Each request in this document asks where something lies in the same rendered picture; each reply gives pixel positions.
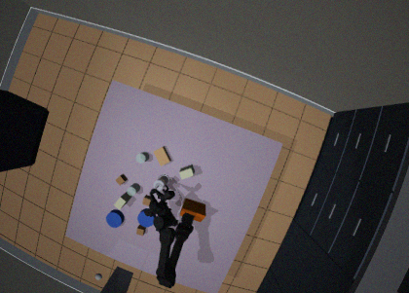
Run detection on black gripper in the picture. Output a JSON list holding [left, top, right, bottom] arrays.
[[144, 189, 175, 216]]

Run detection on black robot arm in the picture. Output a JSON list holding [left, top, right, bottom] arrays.
[[148, 201, 195, 288]]

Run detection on blue cylinder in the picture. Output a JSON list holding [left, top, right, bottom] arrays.
[[137, 208, 156, 228], [106, 209, 125, 228]]

